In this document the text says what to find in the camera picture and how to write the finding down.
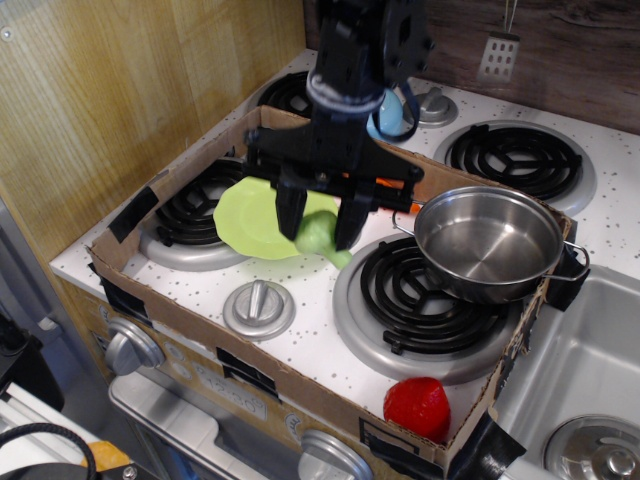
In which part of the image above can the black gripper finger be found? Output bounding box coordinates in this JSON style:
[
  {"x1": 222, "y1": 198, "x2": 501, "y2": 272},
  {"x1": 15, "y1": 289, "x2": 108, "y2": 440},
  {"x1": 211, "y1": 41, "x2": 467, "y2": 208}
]
[
  {"x1": 275, "y1": 183, "x2": 307, "y2": 241},
  {"x1": 334, "y1": 180, "x2": 378, "y2": 250}
]

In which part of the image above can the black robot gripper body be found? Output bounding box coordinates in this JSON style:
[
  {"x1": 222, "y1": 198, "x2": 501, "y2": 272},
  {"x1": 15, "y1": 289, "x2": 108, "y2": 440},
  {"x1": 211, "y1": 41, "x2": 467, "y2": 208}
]
[{"x1": 244, "y1": 74, "x2": 424, "y2": 212}]

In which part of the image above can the green toy broccoli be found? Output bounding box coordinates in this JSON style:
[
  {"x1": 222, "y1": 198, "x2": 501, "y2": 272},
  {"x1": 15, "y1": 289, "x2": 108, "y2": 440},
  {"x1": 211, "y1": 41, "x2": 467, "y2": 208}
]
[{"x1": 294, "y1": 210, "x2": 352, "y2": 269}]

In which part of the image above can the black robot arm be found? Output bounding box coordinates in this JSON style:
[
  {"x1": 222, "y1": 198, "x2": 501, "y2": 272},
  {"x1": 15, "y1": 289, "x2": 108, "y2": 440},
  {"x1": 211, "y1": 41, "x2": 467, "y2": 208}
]
[{"x1": 245, "y1": 1, "x2": 433, "y2": 250}]

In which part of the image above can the stainless steel pan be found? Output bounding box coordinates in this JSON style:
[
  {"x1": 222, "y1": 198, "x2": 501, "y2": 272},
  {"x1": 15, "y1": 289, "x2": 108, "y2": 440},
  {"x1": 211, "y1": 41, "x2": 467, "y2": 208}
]
[{"x1": 392, "y1": 186, "x2": 590, "y2": 304}]

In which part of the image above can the light green plastic plate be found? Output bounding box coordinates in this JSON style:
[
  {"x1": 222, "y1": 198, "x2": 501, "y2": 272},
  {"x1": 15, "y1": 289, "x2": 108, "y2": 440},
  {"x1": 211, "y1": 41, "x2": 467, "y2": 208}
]
[{"x1": 213, "y1": 177, "x2": 338, "y2": 260}]

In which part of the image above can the orange toy carrot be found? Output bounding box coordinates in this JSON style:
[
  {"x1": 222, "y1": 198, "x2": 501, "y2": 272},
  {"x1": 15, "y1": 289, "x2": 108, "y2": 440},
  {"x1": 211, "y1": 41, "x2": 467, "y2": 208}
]
[{"x1": 376, "y1": 178, "x2": 421, "y2": 214}]

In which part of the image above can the light blue plastic bowl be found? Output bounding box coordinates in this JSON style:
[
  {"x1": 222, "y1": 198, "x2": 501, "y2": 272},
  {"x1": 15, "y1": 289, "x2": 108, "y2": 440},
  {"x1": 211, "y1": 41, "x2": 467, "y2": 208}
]
[{"x1": 367, "y1": 89, "x2": 403, "y2": 140}]

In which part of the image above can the back left black burner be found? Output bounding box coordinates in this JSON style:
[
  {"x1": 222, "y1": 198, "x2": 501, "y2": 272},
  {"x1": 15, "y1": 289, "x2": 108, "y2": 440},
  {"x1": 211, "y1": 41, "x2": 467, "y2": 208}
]
[{"x1": 253, "y1": 71, "x2": 313, "y2": 119}]

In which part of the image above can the black burner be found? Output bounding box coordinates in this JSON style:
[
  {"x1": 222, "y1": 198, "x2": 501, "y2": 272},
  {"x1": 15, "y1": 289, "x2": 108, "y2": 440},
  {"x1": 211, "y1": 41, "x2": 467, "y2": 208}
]
[
  {"x1": 333, "y1": 235, "x2": 524, "y2": 385},
  {"x1": 253, "y1": 71, "x2": 313, "y2": 119},
  {"x1": 139, "y1": 157, "x2": 247, "y2": 272},
  {"x1": 434, "y1": 120, "x2": 597, "y2": 216}
]

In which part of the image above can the silver back stove knob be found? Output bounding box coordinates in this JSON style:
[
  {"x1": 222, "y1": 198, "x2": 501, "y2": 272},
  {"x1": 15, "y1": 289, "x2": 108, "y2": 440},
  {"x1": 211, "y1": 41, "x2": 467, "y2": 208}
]
[{"x1": 403, "y1": 87, "x2": 459, "y2": 129}]

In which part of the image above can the silver stove knob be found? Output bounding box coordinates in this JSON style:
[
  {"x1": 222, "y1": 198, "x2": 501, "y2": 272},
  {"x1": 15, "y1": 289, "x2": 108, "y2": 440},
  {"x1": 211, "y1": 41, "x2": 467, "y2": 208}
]
[
  {"x1": 403, "y1": 87, "x2": 459, "y2": 129},
  {"x1": 223, "y1": 280, "x2": 296, "y2": 342}
]

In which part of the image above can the silver front stove knob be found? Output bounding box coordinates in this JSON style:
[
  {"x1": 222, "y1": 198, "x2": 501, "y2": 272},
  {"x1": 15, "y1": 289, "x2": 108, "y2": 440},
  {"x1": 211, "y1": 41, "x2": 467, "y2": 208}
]
[{"x1": 223, "y1": 280, "x2": 296, "y2": 342}]

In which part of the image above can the front left black burner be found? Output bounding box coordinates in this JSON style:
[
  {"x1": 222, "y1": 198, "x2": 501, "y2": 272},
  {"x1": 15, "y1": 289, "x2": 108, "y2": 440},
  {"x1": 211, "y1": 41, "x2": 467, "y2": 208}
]
[{"x1": 139, "y1": 157, "x2": 247, "y2": 272}]

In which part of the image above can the front right black burner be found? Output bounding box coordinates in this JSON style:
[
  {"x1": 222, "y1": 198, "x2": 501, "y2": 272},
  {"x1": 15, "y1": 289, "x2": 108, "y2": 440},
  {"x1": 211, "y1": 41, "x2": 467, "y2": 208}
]
[{"x1": 333, "y1": 235, "x2": 524, "y2": 385}]

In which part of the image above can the brown cardboard fence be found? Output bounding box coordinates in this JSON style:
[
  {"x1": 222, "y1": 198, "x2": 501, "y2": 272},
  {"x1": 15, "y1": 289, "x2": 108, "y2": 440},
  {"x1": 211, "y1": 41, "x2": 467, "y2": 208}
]
[{"x1": 89, "y1": 106, "x2": 560, "y2": 479}]

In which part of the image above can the hanging metal spatula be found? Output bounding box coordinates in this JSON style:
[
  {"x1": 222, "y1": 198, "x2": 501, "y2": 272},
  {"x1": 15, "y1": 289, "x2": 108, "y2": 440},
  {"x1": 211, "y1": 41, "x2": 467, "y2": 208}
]
[{"x1": 476, "y1": 0, "x2": 520, "y2": 85}]

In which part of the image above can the back right black burner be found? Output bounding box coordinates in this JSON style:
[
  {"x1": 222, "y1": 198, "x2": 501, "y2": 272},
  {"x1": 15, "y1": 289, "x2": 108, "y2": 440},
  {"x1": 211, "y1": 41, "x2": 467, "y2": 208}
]
[{"x1": 434, "y1": 120, "x2": 597, "y2": 216}]

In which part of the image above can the silver left oven knob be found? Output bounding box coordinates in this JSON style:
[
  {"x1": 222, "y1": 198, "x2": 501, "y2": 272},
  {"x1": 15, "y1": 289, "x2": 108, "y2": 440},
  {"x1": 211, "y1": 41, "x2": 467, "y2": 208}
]
[{"x1": 105, "y1": 317, "x2": 165, "y2": 376}]

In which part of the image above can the silver oven knob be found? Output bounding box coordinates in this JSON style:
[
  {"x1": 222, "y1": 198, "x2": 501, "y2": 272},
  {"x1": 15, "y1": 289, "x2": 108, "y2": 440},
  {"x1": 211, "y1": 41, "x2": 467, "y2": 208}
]
[
  {"x1": 298, "y1": 429, "x2": 374, "y2": 480},
  {"x1": 105, "y1": 317, "x2": 165, "y2": 376}
]

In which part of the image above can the silver right oven knob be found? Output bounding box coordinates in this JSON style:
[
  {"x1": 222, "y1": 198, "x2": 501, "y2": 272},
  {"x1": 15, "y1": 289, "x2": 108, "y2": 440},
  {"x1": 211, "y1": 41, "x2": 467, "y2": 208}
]
[{"x1": 298, "y1": 429, "x2": 374, "y2": 480}]

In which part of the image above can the grey metal sink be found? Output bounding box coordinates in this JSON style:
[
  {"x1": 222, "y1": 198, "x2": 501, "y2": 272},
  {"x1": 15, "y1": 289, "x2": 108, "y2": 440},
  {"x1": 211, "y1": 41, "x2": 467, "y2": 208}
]
[{"x1": 495, "y1": 266, "x2": 639, "y2": 479}]

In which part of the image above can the silver sink drain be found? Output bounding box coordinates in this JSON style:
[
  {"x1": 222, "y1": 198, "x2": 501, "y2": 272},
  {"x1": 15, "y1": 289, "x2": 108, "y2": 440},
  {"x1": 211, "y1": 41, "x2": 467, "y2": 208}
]
[{"x1": 542, "y1": 415, "x2": 639, "y2": 479}]

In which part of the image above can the silver oven door handle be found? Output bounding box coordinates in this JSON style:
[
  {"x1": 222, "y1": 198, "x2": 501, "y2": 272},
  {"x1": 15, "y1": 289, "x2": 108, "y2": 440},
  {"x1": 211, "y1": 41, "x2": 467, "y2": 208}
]
[{"x1": 109, "y1": 373, "x2": 299, "y2": 479}]

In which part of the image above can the black cable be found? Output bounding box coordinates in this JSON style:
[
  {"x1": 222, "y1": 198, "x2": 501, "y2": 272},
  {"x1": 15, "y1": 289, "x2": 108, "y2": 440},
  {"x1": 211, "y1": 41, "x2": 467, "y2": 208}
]
[{"x1": 0, "y1": 422, "x2": 98, "y2": 480}]

